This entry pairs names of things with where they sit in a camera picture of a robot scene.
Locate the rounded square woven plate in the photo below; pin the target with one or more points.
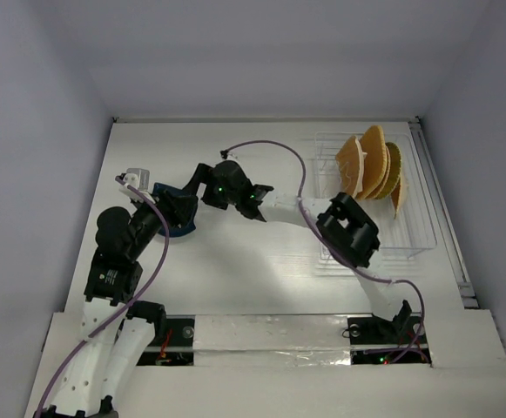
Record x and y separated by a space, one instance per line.
376 168

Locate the round orange woven plate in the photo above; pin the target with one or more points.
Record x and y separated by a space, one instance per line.
373 194

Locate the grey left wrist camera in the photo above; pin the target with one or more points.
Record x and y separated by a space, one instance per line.
137 178

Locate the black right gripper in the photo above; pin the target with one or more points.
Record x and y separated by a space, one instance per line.
202 179

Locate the dark blue plate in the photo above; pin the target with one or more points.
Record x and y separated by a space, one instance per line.
178 208

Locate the round bamboo green-rimmed plate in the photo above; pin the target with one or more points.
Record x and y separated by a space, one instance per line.
395 168

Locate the foil covered front bar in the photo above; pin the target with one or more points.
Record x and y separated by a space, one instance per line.
304 340

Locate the small orange woven plate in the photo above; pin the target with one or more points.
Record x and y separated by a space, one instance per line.
399 194

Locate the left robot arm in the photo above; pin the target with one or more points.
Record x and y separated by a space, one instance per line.
116 325

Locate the triangular woven orange plate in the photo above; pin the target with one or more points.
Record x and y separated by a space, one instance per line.
350 160

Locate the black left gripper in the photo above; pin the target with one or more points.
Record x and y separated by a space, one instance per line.
176 206

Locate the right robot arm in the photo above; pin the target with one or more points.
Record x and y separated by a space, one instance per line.
339 223

